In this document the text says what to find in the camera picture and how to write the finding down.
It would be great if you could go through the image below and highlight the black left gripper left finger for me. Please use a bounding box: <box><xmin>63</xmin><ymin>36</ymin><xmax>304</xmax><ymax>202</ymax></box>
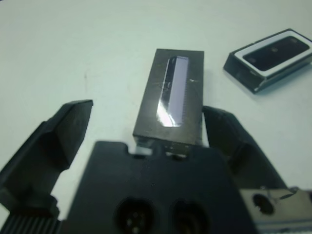
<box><xmin>0</xmin><ymin>99</ymin><xmax>94</xmax><ymax>213</ymax></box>

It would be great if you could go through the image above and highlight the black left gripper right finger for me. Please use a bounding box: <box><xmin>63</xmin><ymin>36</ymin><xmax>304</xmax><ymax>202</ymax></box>
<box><xmin>201</xmin><ymin>105</ymin><xmax>289</xmax><ymax>191</ymax></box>

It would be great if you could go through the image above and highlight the black box lid with picture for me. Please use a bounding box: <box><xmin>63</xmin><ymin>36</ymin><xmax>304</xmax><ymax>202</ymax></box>
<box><xmin>133</xmin><ymin>48</ymin><xmax>210</xmax><ymax>150</ymax></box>

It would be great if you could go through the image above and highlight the black box base white insert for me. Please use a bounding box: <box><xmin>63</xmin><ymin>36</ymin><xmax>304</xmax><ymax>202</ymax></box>
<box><xmin>223</xmin><ymin>28</ymin><xmax>312</xmax><ymax>94</ymax></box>

